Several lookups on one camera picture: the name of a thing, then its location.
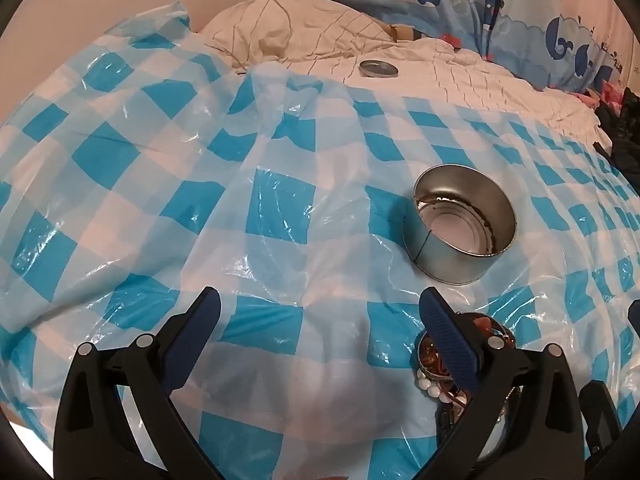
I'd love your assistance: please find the blue white checkered plastic sheet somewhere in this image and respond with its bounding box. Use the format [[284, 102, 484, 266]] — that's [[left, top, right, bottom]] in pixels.
[[1, 4, 639, 479]]

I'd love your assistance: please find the amber bead bracelet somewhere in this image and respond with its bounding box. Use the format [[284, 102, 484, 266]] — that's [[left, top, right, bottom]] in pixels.
[[418, 311, 516, 378]]

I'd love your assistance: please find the white bead bracelet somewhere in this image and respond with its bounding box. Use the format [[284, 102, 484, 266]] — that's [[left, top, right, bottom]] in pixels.
[[415, 369, 471, 406]]

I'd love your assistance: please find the beige grid pattern pillow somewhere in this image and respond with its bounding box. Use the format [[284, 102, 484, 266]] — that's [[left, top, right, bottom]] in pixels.
[[200, 0, 395, 68]]

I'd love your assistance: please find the black clothes pile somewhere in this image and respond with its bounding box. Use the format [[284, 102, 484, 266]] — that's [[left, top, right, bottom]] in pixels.
[[596, 88, 640, 192]]

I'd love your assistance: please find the round silver metal tin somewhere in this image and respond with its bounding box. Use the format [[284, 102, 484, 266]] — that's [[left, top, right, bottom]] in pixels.
[[402, 164, 518, 285]]

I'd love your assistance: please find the silver tin lid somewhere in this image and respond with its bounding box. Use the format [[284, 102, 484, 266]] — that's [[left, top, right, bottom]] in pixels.
[[358, 60, 399, 78]]

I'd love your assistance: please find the white grid pattern duvet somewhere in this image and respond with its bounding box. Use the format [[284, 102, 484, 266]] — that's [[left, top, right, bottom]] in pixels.
[[312, 38, 611, 151]]

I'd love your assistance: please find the blue whale pattern curtain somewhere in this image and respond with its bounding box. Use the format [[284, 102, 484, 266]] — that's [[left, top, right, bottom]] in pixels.
[[334, 0, 638, 93]]

